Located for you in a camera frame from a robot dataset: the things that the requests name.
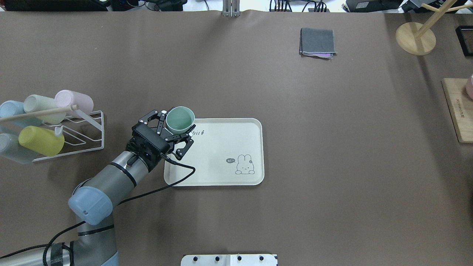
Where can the grey folded cloth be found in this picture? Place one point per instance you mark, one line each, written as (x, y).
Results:
(317, 43)

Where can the pink cup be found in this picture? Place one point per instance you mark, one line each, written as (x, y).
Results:
(68, 98)

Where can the wooden cutting board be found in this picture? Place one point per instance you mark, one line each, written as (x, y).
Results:
(460, 107)

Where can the cream rabbit tray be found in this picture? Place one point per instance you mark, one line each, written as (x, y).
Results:
(226, 152)

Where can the white wire cup rack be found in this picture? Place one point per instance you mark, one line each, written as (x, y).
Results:
(82, 132)

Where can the green cup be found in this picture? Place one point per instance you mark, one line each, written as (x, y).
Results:
(179, 119)

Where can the yellow cup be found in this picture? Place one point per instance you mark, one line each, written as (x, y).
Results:
(41, 140)

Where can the wooden stand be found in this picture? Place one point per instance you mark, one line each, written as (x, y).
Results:
(418, 39)

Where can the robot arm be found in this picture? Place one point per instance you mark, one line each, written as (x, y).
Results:
(93, 202)

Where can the pink bowl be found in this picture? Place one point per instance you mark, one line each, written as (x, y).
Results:
(469, 87)

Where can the blue cup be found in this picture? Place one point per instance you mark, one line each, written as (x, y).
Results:
(14, 108)

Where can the aluminium frame post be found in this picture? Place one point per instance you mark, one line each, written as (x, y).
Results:
(231, 8)

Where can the grey cup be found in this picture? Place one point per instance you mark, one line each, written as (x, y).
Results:
(12, 150)

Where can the cream cup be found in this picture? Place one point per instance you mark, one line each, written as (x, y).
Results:
(34, 103)

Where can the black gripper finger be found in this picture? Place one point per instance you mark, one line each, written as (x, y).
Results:
(153, 116)
(174, 139)

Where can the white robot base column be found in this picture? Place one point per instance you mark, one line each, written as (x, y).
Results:
(230, 260)

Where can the dark brown tray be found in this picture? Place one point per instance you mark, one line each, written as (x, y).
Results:
(465, 37)

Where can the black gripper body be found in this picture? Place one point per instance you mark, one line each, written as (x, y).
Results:
(161, 126)

